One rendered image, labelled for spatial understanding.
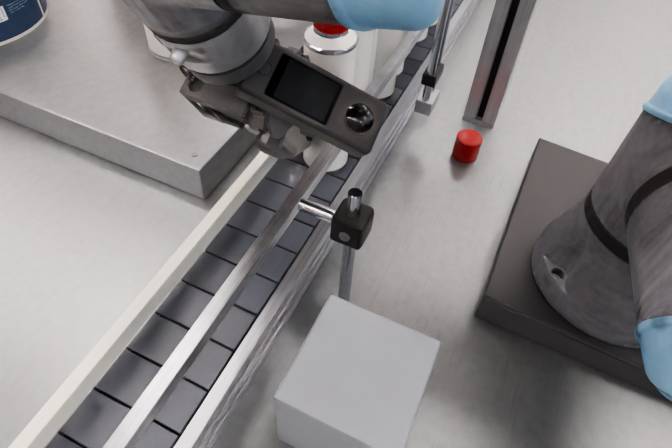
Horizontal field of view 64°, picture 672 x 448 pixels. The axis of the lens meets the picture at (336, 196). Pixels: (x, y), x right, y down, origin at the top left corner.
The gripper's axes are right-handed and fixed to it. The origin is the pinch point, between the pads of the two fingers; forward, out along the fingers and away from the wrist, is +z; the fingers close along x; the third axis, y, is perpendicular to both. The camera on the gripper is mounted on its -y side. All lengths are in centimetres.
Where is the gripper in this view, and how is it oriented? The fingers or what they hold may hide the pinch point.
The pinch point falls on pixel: (309, 141)
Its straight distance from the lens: 56.4
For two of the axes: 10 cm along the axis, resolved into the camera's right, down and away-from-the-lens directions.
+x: -3.9, 9.0, -1.8
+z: 1.7, 2.6, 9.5
